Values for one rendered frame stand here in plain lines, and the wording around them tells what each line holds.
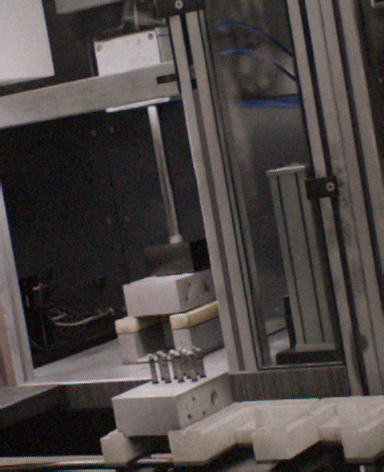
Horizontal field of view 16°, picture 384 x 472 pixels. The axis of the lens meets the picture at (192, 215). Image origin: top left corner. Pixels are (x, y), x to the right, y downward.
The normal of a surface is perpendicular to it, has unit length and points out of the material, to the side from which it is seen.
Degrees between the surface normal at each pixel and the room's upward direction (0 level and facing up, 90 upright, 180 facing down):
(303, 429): 90
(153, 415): 90
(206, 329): 90
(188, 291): 90
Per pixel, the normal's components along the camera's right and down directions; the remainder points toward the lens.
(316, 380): -0.52, 0.14
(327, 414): 0.84, -0.11
